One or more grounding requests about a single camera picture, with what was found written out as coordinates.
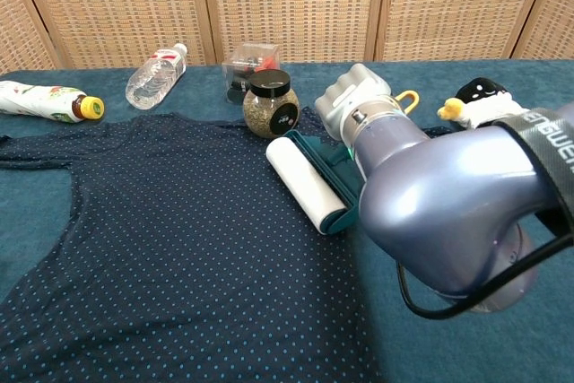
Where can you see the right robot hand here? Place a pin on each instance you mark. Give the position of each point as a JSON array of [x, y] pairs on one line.
[[352, 98]]

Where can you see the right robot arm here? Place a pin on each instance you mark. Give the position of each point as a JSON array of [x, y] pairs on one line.
[[453, 203]]

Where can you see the round glass jar black lid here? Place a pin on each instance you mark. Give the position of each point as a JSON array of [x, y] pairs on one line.
[[270, 109]]

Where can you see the clear plastic box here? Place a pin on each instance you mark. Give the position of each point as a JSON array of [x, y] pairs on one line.
[[244, 71]]

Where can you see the woven bamboo folding screen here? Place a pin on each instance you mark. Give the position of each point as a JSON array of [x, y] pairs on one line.
[[287, 6]]

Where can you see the black white plush toy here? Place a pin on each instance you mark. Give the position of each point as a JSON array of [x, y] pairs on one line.
[[482, 96]]

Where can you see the clear plastic water bottle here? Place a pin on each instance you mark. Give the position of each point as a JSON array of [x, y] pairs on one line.
[[154, 75]]

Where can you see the navy polka dot shirt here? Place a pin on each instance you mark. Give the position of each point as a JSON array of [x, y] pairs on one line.
[[179, 244]]

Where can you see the teal tablecloth-covered table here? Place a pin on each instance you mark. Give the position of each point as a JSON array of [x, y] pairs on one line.
[[448, 347]]

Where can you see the white tea bottle yellow cap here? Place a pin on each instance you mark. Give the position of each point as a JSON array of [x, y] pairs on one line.
[[42, 101]]

